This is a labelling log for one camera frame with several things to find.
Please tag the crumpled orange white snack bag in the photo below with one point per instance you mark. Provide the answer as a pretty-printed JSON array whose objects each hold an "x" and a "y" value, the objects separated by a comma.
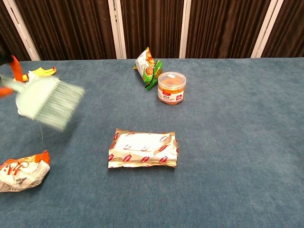
[{"x": 21, "y": 173}]

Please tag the green snack bag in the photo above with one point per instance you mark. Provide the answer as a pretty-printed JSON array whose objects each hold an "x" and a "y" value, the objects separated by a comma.
[{"x": 147, "y": 69}]

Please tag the white partition frame post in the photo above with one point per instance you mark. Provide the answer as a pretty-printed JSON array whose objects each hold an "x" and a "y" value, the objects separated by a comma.
[
  {"x": 22, "y": 31},
  {"x": 266, "y": 31},
  {"x": 185, "y": 31},
  {"x": 117, "y": 31}
]

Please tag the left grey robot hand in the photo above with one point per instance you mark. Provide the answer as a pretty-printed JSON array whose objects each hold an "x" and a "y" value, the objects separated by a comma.
[{"x": 16, "y": 69}]

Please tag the brown pleated curtain panel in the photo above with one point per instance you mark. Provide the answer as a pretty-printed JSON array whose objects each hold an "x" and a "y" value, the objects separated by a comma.
[
  {"x": 225, "y": 28},
  {"x": 9, "y": 28},
  {"x": 71, "y": 28},
  {"x": 289, "y": 31},
  {"x": 152, "y": 23}
]

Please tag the clear jar with orange contents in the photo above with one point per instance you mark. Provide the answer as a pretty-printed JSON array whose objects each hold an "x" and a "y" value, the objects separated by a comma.
[{"x": 171, "y": 90}]

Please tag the yellow rubber chicken toy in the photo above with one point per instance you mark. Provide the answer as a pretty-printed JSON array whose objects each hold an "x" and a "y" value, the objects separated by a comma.
[{"x": 42, "y": 71}]

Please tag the white gold food package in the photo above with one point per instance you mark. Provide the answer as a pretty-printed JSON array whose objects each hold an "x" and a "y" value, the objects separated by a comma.
[{"x": 142, "y": 149}]

